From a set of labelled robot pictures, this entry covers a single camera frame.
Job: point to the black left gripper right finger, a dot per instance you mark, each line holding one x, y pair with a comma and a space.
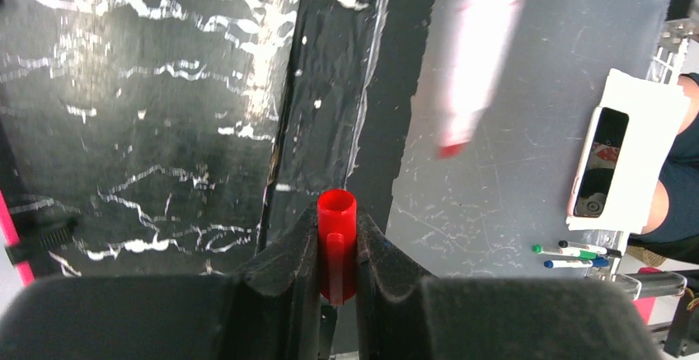
406, 312

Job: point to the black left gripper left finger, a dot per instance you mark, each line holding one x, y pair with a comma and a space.
268, 308

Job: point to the red marker cap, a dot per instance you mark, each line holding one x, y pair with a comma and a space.
337, 235

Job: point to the pink framed whiteboard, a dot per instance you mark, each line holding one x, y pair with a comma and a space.
15, 275

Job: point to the white red whiteboard marker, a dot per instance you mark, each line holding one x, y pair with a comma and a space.
474, 42

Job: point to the green whiteboard marker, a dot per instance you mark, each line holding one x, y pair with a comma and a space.
566, 252

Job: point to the blue whiteboard marker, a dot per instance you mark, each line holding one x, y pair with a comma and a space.
576, 263

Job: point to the black whiteboard marker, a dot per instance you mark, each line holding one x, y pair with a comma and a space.
599, 250

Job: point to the seated person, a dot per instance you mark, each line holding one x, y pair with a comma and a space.
672, 227

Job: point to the white phone holder box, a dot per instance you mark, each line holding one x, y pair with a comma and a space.
629, 136

